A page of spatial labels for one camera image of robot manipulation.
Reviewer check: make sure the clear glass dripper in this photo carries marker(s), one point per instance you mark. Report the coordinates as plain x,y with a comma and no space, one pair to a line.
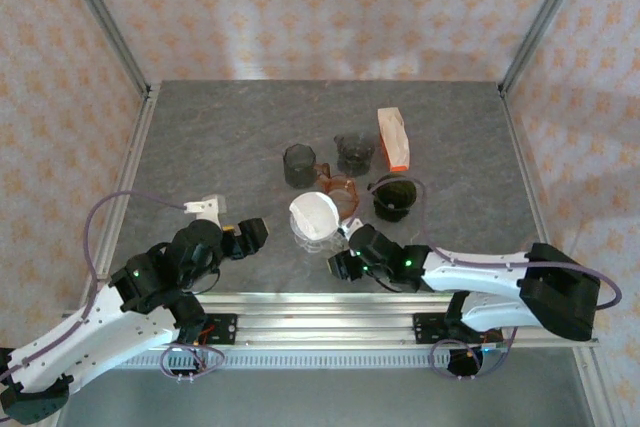
299,231

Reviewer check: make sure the dark green dripper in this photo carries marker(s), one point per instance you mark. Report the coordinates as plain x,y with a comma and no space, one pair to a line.
395,197

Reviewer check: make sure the white paper coffee filter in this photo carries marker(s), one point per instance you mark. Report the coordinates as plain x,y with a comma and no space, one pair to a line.
315,214

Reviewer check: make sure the orange translucent dripper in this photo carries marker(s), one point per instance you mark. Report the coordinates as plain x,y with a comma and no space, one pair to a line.
347,192

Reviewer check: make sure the dark grey translucent dripper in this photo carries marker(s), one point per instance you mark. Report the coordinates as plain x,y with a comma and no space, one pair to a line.
355,152

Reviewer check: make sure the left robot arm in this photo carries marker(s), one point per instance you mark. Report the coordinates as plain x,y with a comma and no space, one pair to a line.
100,337

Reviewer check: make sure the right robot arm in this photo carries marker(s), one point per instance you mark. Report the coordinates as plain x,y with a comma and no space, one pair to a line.
480,272

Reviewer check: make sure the orange coffee filter box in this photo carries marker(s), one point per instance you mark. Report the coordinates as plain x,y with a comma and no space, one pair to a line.
395,142

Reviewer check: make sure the grey metal panel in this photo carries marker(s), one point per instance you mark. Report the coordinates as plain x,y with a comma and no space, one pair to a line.
320,397

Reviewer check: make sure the orange patterned white curtain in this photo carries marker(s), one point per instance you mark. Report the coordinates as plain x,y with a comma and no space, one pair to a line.
320,7

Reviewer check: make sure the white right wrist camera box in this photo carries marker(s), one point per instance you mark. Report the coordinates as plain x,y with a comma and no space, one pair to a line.
348,228

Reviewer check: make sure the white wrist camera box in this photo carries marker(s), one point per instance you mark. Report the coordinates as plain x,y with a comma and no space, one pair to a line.
207,207
348,228

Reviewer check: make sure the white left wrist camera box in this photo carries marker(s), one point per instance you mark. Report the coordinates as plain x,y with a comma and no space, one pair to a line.
207,207

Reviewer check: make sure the wide aluminium base rail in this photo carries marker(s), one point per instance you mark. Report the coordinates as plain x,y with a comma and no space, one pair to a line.
320,322

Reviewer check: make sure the aluminium table side rail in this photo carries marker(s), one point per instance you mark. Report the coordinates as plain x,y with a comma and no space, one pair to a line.
517,137
139,137

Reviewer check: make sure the aluminium frame post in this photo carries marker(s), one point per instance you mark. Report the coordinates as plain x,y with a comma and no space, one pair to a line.
102,12
548,12

